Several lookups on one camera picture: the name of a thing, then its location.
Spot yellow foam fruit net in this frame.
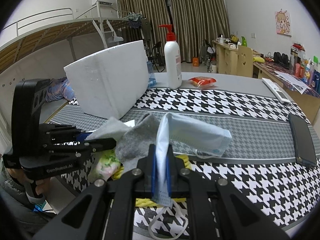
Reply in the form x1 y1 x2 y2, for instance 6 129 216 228
111 154 192 208

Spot grey felt cloth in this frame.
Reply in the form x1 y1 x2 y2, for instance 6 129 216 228
86 113 159 172

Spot light blue face mask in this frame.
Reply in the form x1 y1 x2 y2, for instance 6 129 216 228
147 112 233 239

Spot person's left hand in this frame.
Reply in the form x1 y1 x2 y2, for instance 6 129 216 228
6 168 50 204

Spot green white plastic bag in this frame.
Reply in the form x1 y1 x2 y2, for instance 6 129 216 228
88 149 120 183

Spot blue plaid quilt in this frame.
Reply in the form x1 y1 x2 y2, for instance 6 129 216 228
46 77 75 102

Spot houndstooth table cloth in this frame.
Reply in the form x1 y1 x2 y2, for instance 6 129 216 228
47 87 320 239

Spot white styrofoam box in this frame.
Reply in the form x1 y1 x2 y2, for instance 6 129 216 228
64 41 149 119

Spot blue water bottle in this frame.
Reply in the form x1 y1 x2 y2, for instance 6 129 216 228
147 61 157 88

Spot metal bunk bed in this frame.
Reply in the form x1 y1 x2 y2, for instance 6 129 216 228
1 1 142 73

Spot black smartphone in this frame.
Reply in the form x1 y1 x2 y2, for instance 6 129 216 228
288 114 317 167

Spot black folding chair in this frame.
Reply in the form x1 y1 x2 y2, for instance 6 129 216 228
149 41 165 73

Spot white pump bottle red cap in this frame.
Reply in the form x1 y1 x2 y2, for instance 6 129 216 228
158 24 182 89

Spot red snack packet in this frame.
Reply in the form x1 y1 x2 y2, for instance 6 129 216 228
189 76 216 89

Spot white remote control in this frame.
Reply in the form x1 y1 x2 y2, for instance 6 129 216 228
262 78 291 104

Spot hanging dark clothes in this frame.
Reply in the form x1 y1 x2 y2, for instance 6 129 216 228
126 13 152 41

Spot orange container on floor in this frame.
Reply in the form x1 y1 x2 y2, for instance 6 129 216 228
192 57 200 67

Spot wooden chair smiley back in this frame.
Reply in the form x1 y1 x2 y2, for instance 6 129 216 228
236 46 253 77

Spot wooden desk with drawers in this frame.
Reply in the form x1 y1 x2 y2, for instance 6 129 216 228
213 41 238 75

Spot brown curtains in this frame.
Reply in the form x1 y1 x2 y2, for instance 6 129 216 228
117 0 230 63

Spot cartoon girl wall poster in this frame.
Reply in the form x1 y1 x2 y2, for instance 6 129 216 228
275 9 292 36

